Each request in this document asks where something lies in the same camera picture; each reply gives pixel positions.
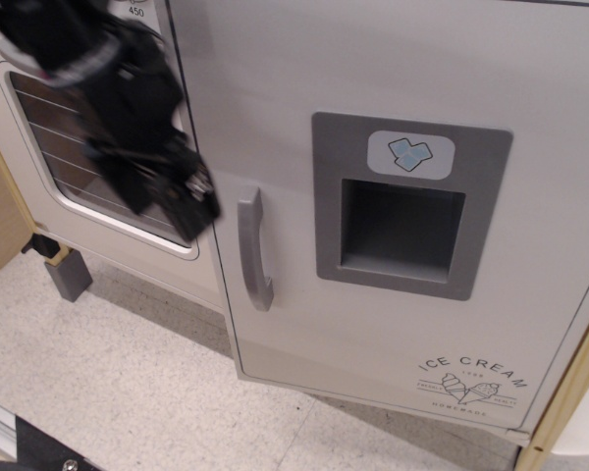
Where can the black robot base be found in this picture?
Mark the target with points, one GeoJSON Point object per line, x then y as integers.
{"type": "Point", "coordinates": [32, 449]}

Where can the grey kitchen leg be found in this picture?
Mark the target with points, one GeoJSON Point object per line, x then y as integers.
{"type": "Point", "coordinates": [71, 276]}

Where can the white toy oven door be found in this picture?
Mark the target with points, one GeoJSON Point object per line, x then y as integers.
{"type": "Point", "coordinates": [41, 143]}

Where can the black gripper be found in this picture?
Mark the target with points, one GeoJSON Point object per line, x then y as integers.
{"type": "Point", "coordinates": [140, 153]}

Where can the wooden right side post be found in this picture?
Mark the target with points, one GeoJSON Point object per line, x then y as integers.
{"type": "Point", "coordinates": [564, 402]}

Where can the grey fridge door handle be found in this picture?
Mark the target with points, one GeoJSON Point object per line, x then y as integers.
{"type": "Point", "coordinates": [250, 214]}

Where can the white toy fridge door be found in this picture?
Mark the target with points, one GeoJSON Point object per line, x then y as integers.
{"type": "Point", "coordinates": [256, 73]}

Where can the black clamp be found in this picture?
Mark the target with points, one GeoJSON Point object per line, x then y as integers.
{"type": "Point", "coordinates": [43, 245]}

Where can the grey oven door handle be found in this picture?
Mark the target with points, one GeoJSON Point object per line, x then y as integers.
{"type": "Point", "coordinates": [19, 59]}

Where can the grey ice dispenser recess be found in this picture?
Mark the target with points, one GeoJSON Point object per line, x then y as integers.
{"type": "Point", "coordinates": [404, 205]}

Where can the white control panel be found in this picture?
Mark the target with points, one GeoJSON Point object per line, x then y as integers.
{"type": "Point", "coordinates": [152, 13]}

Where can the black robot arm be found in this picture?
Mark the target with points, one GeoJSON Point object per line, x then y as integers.
{"type": "Point", "coordinates": [70, 41]}

